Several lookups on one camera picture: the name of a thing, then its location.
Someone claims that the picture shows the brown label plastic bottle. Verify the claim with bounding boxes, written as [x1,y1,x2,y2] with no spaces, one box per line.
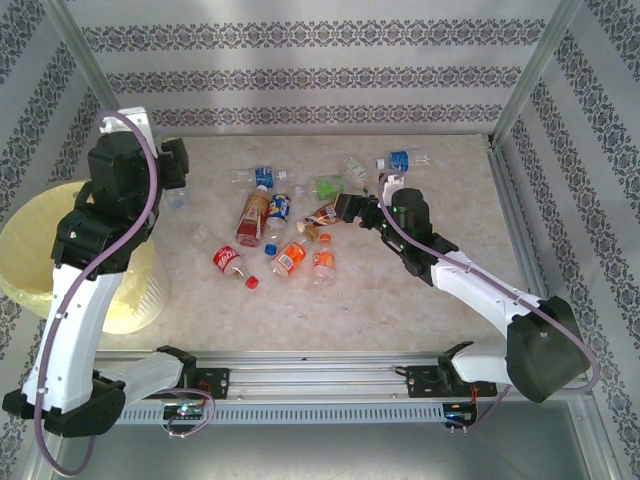
[303,201,342,227]

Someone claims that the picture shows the green label white cap bottle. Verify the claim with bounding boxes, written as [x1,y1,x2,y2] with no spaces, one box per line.
[294,174,347,203]

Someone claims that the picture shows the Pocari Sweat plastic bottle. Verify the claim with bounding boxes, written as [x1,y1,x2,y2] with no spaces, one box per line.
[375,148,432,173]

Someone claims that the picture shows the orange cap plastic bottle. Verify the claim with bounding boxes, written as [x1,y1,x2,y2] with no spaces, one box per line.
[311,233,338,291]

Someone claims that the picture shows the orange label plastic bottle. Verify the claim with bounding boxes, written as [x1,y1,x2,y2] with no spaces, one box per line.
[270,238,310,279]

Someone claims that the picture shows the cream plastic bin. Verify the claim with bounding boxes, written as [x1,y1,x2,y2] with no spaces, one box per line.
[0,179,172,336]

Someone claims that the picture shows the yellow plastic bin bag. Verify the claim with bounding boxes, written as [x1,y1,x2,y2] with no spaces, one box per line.
[0,269,56,321]

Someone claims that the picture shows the flattened clear container green label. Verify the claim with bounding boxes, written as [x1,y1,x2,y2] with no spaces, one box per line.
[342,156,375,195]

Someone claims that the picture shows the small bottle tan cap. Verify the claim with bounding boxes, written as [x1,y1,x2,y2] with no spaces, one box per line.
[296,221,323,245]

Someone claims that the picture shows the blue yellow label bottle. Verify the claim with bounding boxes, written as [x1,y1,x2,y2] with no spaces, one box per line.
[263,192,294,241]

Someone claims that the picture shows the red tea bottle white cap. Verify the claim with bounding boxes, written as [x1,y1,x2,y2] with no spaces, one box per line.
[235,184,272,248]

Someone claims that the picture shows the clear bottle blue label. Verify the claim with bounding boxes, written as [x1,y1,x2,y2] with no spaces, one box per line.
[230,166,290,188]

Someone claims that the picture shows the Coca-Cola bottle red label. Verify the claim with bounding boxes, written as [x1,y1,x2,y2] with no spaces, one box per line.
[212,244,250,279]

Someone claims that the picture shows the small controller board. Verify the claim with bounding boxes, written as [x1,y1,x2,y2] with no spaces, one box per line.
[442,407,477,427]
[163,403,206,421]

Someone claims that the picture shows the grey metal base panel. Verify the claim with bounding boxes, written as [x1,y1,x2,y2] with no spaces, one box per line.
[49,424,609,480]

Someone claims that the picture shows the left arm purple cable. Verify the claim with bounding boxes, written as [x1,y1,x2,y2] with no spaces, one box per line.
[33,110,216,479]

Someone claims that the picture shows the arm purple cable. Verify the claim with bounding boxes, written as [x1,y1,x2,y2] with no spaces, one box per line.
[33,110,216,479]
[377,171,601,434]

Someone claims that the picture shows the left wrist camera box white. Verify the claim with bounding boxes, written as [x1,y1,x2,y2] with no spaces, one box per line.
[98,107,152,147]

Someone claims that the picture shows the aluminium side rail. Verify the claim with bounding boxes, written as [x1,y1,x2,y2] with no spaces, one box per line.
[485,133,589,381]

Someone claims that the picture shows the aluminium frame post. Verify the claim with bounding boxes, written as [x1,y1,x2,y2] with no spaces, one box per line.
[47,0,126,116]
[488,0,586,146]

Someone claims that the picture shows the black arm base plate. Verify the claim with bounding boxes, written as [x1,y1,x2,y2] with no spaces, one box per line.
[404,366,499,400]
[192,367,232,401]

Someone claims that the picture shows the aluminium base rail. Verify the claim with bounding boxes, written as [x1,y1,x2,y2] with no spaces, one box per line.
[94,349,586,401]

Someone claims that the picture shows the grey slotted cable duct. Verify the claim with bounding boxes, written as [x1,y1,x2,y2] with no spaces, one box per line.
[119,401,447,426]

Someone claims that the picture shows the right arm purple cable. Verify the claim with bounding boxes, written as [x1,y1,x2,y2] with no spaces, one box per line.
[377,171,601,434]

